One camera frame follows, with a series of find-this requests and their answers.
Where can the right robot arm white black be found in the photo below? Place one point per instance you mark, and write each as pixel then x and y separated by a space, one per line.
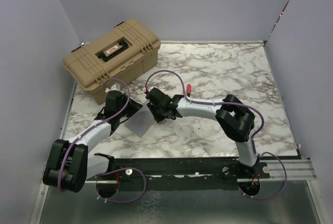
pixel 235 119

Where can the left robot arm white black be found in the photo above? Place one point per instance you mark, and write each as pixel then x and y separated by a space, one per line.
pixel 68 165

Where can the tan plastic tool case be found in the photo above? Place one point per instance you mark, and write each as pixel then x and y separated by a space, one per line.
pixel 128 51

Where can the grey envelope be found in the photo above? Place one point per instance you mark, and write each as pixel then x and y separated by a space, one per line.
pixel 140 122

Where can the aluminium extrusion frame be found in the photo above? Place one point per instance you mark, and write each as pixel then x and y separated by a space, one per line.
pixel 295 170

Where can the red handled screwdriver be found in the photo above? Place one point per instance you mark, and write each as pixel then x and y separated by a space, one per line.
pixel 188 90

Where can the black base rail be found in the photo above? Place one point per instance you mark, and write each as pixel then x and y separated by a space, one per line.
pixel 180 174

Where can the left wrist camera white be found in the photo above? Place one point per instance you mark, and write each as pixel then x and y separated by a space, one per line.
pixel 115 87

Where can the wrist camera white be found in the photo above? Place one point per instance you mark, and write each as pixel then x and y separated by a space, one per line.
pixel 148 89
pixel 115 87

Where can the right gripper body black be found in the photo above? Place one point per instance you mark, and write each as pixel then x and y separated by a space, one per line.
pixel 157 112

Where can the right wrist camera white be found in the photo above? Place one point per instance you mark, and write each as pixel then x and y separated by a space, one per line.
pixel 148 89

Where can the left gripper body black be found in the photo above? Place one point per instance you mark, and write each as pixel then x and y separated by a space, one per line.
pixel 131 110

